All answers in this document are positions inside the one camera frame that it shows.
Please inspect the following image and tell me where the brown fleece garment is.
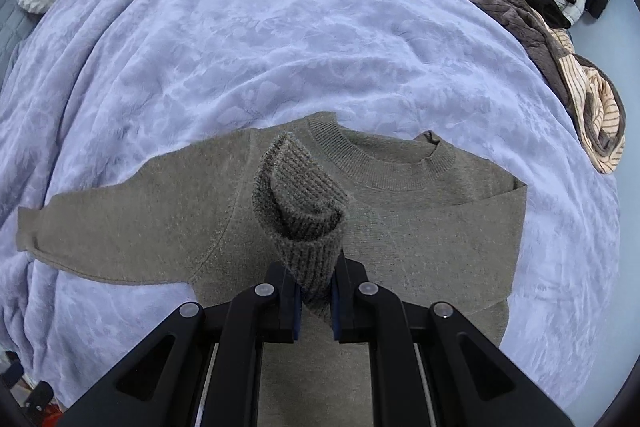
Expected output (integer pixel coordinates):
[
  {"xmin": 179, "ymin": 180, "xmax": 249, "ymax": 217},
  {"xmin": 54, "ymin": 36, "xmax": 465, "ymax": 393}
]
[{"xmin": 429, "ymin": 0, "xmax": 626, "ymax": 148}]

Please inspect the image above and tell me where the lavender plush bed blanket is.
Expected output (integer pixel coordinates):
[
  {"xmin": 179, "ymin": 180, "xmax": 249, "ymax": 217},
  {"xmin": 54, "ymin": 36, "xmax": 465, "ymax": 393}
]
[{"xmin": 1, "ymin": 0, "xmax": 620, "ymax": 407}]

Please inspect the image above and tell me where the olive green knit sweater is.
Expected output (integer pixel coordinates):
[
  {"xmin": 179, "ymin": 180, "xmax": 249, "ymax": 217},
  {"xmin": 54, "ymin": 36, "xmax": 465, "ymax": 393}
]
[{"xmin": 16, "ymin": 113, "xmax": 526, "ymax": 426}]

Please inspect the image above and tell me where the cream striped garment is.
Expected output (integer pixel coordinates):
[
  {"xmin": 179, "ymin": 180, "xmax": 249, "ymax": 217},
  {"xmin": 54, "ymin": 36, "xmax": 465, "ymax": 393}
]
[{"xmin": 441, "ymin": 0, "xmax": 627, "ymax": 176}]

